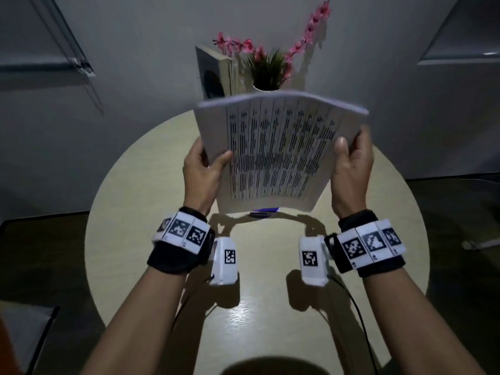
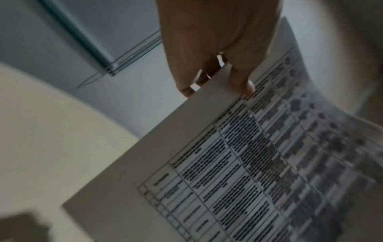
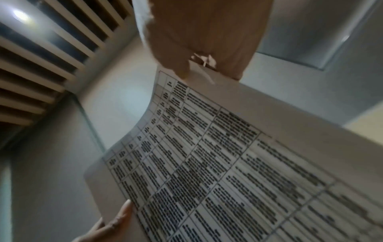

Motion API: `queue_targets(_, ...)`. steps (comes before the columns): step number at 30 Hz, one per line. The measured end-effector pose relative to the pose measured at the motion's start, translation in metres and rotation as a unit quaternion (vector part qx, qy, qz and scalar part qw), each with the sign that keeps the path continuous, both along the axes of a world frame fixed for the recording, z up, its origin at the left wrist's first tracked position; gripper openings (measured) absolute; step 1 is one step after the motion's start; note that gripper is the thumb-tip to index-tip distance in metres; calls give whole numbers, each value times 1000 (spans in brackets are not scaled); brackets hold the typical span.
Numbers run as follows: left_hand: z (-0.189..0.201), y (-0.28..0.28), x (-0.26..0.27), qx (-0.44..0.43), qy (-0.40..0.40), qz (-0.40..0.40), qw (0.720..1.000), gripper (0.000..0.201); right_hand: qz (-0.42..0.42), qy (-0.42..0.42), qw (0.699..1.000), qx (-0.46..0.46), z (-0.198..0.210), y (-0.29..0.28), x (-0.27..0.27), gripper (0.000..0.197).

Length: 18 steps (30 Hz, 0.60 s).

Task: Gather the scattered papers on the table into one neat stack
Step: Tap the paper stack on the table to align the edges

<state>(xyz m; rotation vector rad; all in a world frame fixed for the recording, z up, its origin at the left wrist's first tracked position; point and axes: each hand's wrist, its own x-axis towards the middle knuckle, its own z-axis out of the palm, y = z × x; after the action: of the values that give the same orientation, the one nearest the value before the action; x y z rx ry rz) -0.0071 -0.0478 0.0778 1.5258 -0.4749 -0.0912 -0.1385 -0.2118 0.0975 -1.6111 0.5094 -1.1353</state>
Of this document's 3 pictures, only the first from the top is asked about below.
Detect round beige table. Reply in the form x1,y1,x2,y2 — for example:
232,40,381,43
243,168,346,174
84,109,430,375

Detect person's left hand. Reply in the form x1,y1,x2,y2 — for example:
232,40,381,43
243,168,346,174
182,136,234,217

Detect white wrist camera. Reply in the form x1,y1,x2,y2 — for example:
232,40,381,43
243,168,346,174
298,235,331,288
209,236,239,286

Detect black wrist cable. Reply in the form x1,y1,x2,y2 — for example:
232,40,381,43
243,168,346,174
178,273,216,309
328,275,380,375

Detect person's right forearm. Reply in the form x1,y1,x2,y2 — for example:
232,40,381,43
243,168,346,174
361,265,487,375

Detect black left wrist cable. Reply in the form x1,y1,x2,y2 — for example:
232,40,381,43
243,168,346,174
178,273,216,309

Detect person's right hand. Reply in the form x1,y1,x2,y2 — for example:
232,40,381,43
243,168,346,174
330,127,375,220

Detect black wristband with markers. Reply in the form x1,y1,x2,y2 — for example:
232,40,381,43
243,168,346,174
324,209,407,279
147,206,216,274

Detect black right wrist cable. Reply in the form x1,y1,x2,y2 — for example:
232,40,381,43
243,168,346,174
328,275,380,375

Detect black left wristband with markers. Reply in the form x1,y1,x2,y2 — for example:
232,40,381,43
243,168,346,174
147,206,216,274

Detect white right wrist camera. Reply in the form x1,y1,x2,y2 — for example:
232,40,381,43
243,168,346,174
298,235,331,288

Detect cream upright book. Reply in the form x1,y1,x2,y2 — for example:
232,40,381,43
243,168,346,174
230,58,251,96

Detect grey window frame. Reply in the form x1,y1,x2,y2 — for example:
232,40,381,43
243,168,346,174
0,0,104,114

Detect white plastic tube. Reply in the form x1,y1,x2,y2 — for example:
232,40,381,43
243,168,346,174
462,237,500,251

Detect printed paper sheets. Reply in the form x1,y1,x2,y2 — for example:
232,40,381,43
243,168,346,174
194,91,370,214

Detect person's left forearm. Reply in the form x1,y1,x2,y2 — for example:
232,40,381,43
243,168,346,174
80,265,188,375

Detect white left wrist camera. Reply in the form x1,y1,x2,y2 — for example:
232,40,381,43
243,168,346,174
209,236,239,286

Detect black right wristband with markers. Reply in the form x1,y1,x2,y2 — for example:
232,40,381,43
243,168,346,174
324,209,407,279

